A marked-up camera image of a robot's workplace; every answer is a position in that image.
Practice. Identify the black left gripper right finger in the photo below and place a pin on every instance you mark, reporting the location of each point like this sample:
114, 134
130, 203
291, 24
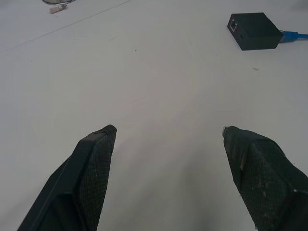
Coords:
264, 183

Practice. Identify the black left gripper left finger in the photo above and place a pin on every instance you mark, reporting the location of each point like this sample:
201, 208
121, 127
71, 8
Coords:
79, 183

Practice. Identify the small black adapter box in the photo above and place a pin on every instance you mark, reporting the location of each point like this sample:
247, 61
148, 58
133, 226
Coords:
255, 30

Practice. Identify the round metal object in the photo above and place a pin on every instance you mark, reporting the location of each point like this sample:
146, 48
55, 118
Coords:
56, 1

